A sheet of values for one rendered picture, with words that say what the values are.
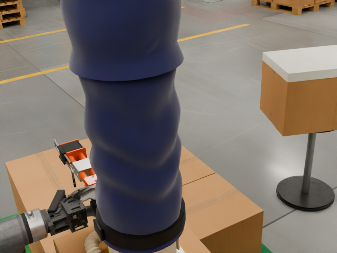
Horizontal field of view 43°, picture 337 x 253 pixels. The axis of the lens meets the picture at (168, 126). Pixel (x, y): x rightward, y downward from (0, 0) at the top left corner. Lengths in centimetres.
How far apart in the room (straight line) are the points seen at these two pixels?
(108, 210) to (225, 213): 119
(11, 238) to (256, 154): 266
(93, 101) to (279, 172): 268
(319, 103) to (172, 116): 181
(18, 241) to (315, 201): 226
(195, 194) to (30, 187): 91
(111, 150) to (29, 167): 178
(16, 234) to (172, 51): 70
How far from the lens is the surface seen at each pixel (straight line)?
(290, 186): 324
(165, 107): 89
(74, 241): 144
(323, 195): 321
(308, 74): 253
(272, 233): 287
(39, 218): 129
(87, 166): 151
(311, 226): 298
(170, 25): 83
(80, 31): 81
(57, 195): 139
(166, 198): 100
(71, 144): 165
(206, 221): 208
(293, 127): 264
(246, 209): 216
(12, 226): 129
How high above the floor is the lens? 189
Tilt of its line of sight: 28 degrees down
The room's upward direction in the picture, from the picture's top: 3 degrees counter-clockwise
